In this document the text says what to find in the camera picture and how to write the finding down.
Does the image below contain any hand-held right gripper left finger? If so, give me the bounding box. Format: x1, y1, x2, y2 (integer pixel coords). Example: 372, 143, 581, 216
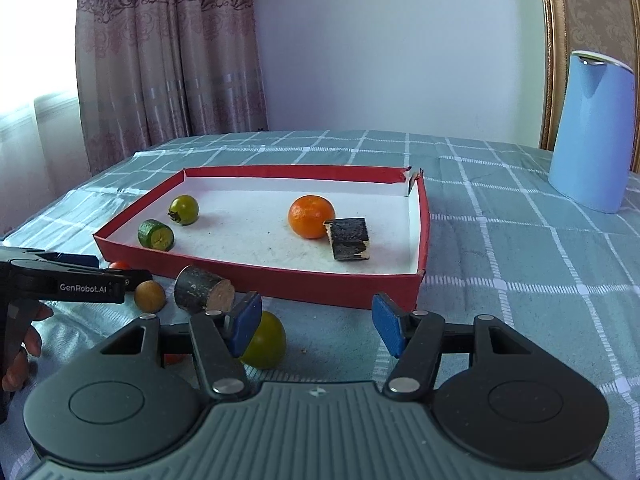
100, 291, 263, 401

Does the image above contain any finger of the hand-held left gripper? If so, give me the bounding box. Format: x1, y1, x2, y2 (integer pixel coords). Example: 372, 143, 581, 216
120, 269, 153, 292
40, 253, 101, 270

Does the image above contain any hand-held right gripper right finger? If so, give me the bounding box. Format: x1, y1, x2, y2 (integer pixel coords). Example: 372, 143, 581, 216
371, 292, 543, 401

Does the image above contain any brown longan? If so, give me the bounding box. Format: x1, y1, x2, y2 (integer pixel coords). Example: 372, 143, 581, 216
134, 281, 166, 313

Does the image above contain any green tomato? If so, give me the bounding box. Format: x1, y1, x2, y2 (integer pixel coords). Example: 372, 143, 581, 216
240, 311, 287, 369
167, 195, 200, 226

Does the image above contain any green cucumber piece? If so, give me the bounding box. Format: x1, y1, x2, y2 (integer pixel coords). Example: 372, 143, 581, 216
138, 219, 175, 251

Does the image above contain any red cardboard box tray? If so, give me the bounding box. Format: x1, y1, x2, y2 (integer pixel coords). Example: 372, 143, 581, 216
93, 164, 431, 312

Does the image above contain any dark eggplant chunk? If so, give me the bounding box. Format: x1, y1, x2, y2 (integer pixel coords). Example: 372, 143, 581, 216
324, 217, 373, 262
174, 265, 236, 315

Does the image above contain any orange mandarin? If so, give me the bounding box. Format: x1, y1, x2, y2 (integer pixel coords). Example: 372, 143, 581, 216
288, 195, 336, 239

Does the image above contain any person's left hand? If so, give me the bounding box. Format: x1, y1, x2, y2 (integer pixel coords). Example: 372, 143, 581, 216
2, 305, 54, 392

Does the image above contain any white sheer curtain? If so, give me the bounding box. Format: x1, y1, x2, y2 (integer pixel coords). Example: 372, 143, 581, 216
0, 0, 96, 233

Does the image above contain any teal checkered sheet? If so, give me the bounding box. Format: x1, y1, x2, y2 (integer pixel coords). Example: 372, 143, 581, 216
0, 130, 640, 480

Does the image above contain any pink patterned curtain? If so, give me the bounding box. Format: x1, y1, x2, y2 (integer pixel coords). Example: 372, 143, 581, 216
75, 0, 268, 176

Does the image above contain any light blue kettle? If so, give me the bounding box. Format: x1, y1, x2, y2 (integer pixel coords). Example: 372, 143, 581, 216
548, 50, 636, 214

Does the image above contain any gold framed headboard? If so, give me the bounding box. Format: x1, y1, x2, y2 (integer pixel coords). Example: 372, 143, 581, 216
537, 0, 640, 171

